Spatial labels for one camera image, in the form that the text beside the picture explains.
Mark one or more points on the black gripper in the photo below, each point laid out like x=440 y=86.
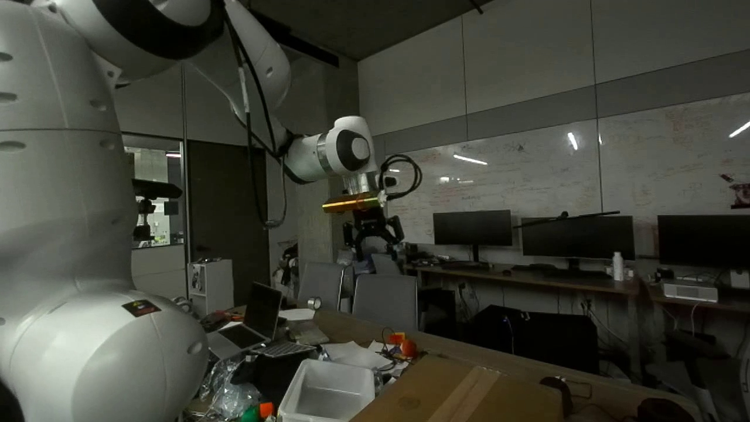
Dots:
x=367 y=225

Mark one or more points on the white plastic bin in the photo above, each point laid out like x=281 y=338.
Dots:
x=328 y=389

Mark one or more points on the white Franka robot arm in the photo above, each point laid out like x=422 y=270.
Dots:
x=79 y=273

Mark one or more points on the brown cardboard box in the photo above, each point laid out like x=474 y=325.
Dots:
x=499 y=389

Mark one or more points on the grey device box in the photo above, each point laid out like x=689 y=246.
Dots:
x=689 y=291

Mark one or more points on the grey office chair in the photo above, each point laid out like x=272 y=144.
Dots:
x=385 y=300
x=321 y=284

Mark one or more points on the black computer monitor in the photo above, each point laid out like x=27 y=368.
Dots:
x=578 y=235
x=704 y=239
x=472 y=229

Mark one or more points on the orange round object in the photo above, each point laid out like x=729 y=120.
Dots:
x=402 y=344

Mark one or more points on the white papers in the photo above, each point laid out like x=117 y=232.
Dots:
x=353 y=354

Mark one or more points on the dark door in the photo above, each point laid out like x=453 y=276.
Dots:
x=235 y=225

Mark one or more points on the long wooden desk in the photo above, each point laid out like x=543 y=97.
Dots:
x=531 y=280

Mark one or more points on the white cabinet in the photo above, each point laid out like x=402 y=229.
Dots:
x=211 y=287

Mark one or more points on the clear plastic bottle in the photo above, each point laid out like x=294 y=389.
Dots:
x=231 y=395

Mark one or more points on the white plastic bottle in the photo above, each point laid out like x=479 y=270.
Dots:
x=618 y=269

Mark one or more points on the black camera on stand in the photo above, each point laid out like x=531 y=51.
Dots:
x=156 y=189

